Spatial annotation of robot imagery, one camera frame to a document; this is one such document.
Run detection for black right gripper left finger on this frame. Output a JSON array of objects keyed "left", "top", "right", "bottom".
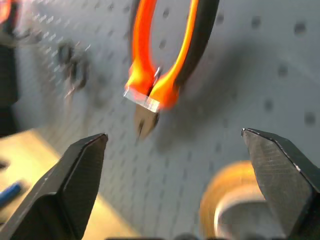
[{"left": 0, "top": 133, "right": 109, "bottom": 240}]

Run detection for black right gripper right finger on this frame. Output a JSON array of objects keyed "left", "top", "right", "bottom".
[{"left": 241, "top": 127, "right": 320, "bottom": 240}]

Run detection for orange and black handled pliers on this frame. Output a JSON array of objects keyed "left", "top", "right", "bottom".
[{"left": 123, "top": 0, "right": 221, "bottom": 141}]

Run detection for yellow tape roll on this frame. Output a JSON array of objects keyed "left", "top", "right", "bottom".
[{"left": 199, "top": 160, "right": 287, "bottom": 240}]

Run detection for white pegboard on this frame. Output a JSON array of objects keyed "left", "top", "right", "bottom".
[{"left": 12, "top": 0, "right": 320, "bottom": 240}]

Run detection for black pegboard stand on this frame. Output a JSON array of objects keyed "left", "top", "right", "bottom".
[{"left": 0, "top": 32, "right": 21, "bottom": 137}]

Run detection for metal pegboard hook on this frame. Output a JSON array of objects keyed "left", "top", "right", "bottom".
[{"left": 57, "top": 41, "right": 91, "bottom": 100}]

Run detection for blue pen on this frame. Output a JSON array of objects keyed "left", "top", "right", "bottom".
[{"left": 0, "top": 181, "right": 23, "bottom": 206}]

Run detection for orange and black tool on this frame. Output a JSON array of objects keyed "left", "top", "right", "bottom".
[{"left": 0, "top": 0, "right": 20, "bottom": 35}]

